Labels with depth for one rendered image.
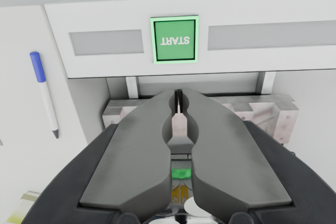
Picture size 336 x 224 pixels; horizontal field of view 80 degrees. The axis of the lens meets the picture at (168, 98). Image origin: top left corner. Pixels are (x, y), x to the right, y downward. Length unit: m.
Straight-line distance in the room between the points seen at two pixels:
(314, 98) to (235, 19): 0.34
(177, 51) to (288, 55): 0.14
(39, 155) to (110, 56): 0.23
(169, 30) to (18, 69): 0.21
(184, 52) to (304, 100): 0.35
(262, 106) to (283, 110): 0.04
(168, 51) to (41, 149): 0.28
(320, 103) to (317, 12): 0.30
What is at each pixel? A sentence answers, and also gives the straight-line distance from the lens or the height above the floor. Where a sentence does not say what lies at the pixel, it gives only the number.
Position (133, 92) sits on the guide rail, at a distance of 0.42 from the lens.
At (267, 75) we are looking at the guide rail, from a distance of 0.43.
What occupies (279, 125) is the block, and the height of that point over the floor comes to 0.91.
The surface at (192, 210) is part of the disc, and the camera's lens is 0.62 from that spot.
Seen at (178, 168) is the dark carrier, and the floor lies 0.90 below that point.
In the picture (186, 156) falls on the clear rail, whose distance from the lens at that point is 0.45.
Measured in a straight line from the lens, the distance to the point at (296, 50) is 0.30.
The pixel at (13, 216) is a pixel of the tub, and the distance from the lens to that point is 0.50.
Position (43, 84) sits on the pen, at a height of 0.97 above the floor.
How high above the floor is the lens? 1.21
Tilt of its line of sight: 59 degrees down
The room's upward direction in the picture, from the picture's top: 177 degrees counter-clockwise
